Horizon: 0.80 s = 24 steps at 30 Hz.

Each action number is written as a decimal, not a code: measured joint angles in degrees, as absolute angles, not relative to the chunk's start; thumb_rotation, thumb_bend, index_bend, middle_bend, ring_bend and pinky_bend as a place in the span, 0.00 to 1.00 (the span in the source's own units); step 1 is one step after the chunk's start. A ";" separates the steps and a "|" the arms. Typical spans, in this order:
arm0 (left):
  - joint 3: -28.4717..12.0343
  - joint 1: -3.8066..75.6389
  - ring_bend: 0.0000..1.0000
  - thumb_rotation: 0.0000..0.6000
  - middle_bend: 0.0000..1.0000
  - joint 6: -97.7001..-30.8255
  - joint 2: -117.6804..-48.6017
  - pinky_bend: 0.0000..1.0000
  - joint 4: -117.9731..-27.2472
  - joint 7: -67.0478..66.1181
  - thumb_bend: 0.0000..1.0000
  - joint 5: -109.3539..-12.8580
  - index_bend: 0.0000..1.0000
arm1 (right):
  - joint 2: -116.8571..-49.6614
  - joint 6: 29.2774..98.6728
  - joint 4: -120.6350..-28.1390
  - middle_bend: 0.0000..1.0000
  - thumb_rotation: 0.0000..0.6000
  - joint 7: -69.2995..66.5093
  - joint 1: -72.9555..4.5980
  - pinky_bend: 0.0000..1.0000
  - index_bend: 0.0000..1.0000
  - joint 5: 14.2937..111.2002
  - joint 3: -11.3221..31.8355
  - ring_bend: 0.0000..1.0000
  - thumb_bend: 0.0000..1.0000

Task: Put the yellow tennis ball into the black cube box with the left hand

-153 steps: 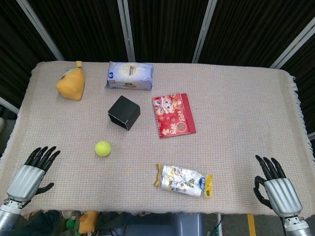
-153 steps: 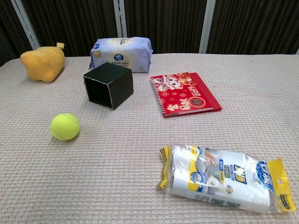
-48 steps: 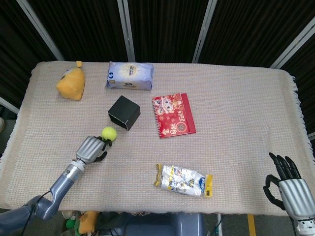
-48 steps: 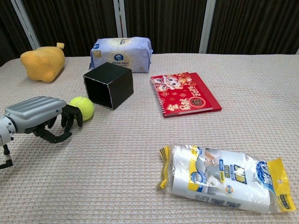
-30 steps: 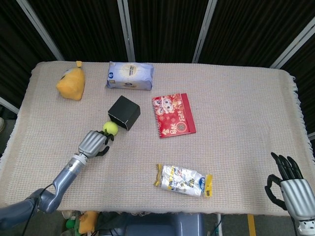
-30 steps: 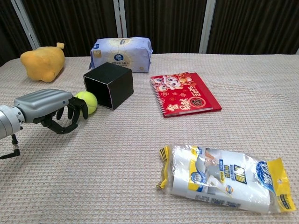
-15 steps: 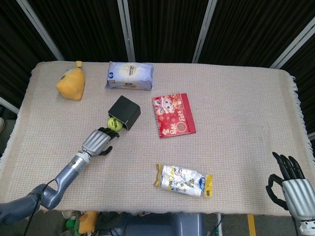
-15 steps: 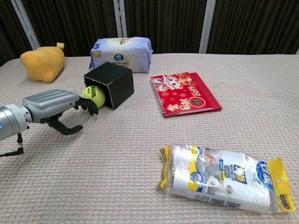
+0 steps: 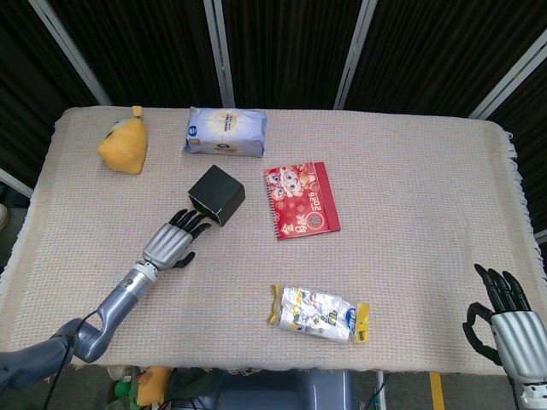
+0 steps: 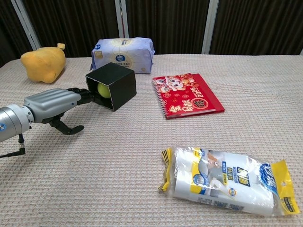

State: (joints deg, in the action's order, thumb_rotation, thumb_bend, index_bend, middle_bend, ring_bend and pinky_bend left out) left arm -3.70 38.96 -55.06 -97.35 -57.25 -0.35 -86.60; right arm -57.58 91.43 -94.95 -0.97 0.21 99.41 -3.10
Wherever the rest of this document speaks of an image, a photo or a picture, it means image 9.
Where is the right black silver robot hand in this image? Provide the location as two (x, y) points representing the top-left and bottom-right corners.
(462, 263), (547, 384)

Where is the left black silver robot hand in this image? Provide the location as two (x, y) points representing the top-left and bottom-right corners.
(142, 208), (214, 272)

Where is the black cube box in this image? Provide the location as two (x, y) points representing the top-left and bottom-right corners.
(187, 165), (247, 228)

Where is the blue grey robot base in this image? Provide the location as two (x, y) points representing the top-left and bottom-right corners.
(215, 369), (356, 410)

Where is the yellow floor tape strip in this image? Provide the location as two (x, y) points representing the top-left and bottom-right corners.
(429, 371), (445, 410)

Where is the yellow plush toy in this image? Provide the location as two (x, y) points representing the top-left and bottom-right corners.
(96, 105), (149, 175)

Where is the pale blue tissue pack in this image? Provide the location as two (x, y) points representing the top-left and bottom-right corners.
(183, 106), (268, 159)

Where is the red 2026 spiral calendar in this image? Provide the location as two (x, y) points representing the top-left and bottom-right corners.
(262, 161), (342, 241)

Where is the orange plush toy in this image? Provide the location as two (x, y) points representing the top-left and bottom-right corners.
(136, 366), (173, 406)

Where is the white table leg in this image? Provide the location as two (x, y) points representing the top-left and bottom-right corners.
(375, 370), (388, 410)

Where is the green round toy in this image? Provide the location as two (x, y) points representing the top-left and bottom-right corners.
(114, 381), (140, 405)

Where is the silver yellow snack bag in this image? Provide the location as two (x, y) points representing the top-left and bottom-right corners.
(267, 284), (370, 344)

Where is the beige woven table cloth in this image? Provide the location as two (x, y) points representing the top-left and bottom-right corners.
(0, 105), (536, 377)

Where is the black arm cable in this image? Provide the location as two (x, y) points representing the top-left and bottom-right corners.
(42, 310), (102, 410)

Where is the aluminium partition post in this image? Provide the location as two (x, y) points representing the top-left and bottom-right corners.
(332, 0), (379, 110)
(0, 167), (34, 198)
(468, 32), (547, 120)
(27, 0), (113, 106)
(203, 0), (237, 108)

